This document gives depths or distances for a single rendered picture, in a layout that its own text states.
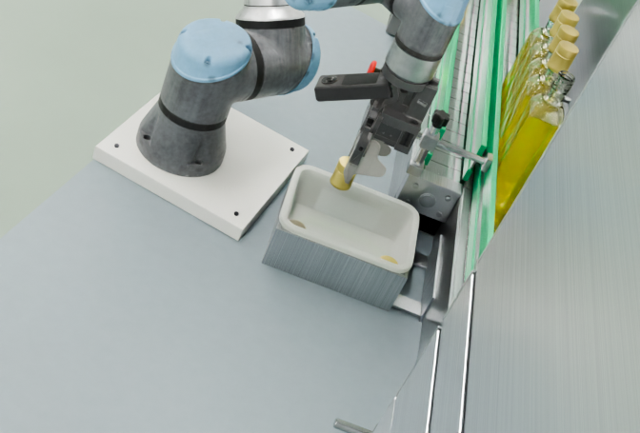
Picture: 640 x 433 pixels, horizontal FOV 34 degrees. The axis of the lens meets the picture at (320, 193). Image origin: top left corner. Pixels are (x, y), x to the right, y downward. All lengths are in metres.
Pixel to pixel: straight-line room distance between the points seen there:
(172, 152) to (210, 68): 0.17
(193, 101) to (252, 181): 0.20
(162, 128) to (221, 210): 0.16
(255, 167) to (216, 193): 0.11
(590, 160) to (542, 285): 0.08
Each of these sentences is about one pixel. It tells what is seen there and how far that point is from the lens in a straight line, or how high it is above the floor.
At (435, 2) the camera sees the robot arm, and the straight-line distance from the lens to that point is 1.45.
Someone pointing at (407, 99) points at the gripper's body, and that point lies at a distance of 1.55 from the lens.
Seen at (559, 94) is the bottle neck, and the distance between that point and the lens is 1.69.
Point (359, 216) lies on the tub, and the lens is 1.78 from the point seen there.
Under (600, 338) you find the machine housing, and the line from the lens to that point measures 0.51.
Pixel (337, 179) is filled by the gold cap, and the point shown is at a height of 0.90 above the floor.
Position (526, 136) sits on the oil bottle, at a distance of 1.71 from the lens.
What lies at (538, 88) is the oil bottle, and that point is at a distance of 1.74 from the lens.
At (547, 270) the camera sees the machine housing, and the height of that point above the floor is 1.51.
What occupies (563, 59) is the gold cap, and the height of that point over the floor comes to 1.14.
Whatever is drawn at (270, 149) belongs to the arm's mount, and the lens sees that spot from 1.86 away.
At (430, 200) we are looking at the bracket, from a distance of 1.78.
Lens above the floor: 1.87
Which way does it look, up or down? 37 degrees down
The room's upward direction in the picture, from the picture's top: 24 degrees clockwise
